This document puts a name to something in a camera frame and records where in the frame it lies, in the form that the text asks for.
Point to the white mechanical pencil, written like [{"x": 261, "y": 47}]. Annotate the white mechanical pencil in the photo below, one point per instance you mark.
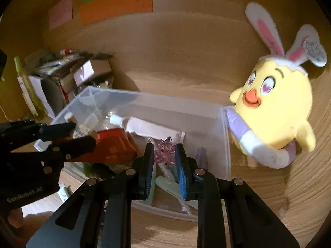
[{"x": 186, "y": 206}]

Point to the pink cream tube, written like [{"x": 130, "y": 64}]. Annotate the pink cream tube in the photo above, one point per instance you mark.
[{"x": 144, "y": 128}]

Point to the tall yellow-green spray bottle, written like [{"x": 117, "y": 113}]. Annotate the tall yellow-green spray bottle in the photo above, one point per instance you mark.
[{"x": 28, "y": 93}]

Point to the purple pen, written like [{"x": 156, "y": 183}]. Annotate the purple pen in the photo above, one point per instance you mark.
[{"x": 201, "y": 157}]

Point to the orange paper note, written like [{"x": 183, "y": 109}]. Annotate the orange paper note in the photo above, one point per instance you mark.
[{"x": 116, "y": 6}]

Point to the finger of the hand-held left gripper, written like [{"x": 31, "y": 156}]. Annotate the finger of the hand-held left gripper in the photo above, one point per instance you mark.
[
  {"x": 75, "y": 147},
  {"x": 57, "y": 131}
]

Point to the clear plastic storage bin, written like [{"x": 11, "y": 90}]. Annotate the clear plastic storage bin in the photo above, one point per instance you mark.
[{"x": 181, "y": 118}]

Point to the white printed paper box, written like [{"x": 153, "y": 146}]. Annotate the white printed paper box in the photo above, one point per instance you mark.
[{"x": 38, "y": 93}]

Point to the pink paper note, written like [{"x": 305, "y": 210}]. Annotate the pink paper note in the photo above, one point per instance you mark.
[{"x": 60, "y": 11}]

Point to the pink bear charm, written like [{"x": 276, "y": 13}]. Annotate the pink bear charm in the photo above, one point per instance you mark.
[{"x": 164, "y": 153}]

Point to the yellow chick plush toy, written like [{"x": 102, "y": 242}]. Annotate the yellow chick plush toy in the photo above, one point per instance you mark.
[{"x": 279, "y": 103}]

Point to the red marker pen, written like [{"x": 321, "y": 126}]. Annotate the red marker pen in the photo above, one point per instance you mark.
[{"x": 67, "y": 51}]

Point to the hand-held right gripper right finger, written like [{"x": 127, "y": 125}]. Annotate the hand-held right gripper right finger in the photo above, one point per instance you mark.
[{"x": 181, "y": 173}]

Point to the small cardboard box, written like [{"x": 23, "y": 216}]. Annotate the small cardboard box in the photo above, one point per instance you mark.
[{"x": 90, "y": 72}]

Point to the red paper packet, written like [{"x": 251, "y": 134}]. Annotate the red paper packet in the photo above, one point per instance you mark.
[{"x": 116, "y": 144}]

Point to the pale green pen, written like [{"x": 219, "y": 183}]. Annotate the pale green pen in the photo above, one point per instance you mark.
[{"x": 166, "y": 186}]

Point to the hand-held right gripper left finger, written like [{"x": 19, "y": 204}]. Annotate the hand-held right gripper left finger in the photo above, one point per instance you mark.
[{"x": 148, "y": 170}]

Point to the patterned wrapper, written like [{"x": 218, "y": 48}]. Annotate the patterned wrapper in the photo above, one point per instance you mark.
[{"x": 81, "y": 131}]

